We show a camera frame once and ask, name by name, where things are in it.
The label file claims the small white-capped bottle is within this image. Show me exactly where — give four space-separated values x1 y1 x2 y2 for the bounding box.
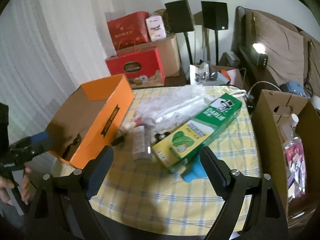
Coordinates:
117 123 132 137

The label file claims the blue silicone funnel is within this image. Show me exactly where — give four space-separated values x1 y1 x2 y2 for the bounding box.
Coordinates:
182 155 207 183

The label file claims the clear bottle pink cap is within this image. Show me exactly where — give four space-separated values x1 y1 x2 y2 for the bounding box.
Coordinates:
132 124 152 161

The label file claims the green Darlie toothpaste box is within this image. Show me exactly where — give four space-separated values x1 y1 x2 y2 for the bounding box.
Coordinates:
152 93 242 173

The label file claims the white fluffy duster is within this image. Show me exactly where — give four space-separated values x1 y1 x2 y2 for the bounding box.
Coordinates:
134 83 247 131

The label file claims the person's left hand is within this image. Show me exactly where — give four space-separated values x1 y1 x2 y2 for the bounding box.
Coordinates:
0 167 31 206

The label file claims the orange cardboard fruit box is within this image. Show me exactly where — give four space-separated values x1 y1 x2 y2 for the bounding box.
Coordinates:
46 74 135 168

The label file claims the white plastic bottle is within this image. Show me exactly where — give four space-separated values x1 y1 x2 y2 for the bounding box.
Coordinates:
279 113 299 142

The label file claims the black binder clip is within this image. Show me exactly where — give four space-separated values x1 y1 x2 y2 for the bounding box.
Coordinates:
155 131 170 143

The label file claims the open brown cardboard box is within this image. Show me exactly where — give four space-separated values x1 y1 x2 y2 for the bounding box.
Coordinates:
251 90 319 228

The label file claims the red chocolate gift bag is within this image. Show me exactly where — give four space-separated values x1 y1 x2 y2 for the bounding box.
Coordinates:
106 47 165 89

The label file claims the white paper bag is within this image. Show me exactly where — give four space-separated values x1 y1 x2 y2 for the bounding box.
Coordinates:
189 62 244 89

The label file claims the white tissue pack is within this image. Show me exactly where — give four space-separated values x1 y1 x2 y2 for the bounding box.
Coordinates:
145 15 167 42

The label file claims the brown pillow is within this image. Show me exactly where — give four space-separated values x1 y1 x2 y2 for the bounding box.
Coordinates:
245 10 305 85

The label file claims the left black speaker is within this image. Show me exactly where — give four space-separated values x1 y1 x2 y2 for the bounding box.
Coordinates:
165 0 194 64

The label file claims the black speaker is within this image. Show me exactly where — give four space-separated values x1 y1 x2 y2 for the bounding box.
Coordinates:
165 0 194 64
201 1 229 65

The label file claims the right black speaker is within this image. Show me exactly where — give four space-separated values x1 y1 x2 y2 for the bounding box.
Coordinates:
201 1 229 65

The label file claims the white cable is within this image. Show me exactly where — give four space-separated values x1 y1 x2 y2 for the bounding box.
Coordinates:
246 81 282 98

